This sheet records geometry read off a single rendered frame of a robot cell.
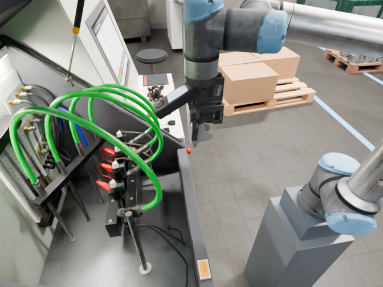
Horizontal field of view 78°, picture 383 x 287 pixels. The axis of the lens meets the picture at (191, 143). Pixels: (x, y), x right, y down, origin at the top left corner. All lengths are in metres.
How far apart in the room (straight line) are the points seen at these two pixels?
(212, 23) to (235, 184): 1.83
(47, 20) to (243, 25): 0.62
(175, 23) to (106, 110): 3.90
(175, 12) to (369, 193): 4.32
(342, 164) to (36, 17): 1.03
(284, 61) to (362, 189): 2.99
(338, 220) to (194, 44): 0.59
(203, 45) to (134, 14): 4.93
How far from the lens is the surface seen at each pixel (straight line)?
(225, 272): 1.79
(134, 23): 5.43
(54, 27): 0.91
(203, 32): 0.48
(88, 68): 0.93
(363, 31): 0.65
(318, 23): 0.62
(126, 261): 0.93
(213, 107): 0.56
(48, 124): 0.73
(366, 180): 0.73
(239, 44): 0.48
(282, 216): 1.09
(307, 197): 0.98
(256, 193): 2.17
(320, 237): 1.09
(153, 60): 2.79
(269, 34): 0.48
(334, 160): 0.89
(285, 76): 3.74
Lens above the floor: 1.67
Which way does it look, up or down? 41 degrees down
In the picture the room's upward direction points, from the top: straight up
